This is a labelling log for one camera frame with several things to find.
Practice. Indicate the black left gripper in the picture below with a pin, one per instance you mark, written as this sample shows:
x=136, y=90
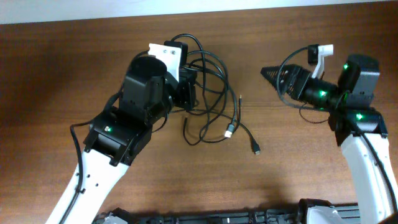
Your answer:
x=186, y=81

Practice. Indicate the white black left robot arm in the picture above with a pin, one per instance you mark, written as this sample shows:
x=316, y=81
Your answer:
x=152, y=87

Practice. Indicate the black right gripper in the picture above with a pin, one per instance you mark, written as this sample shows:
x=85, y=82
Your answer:
x=296, y=73

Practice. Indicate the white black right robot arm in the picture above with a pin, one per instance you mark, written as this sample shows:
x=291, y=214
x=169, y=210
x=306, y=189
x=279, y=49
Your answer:
x=359, y=129

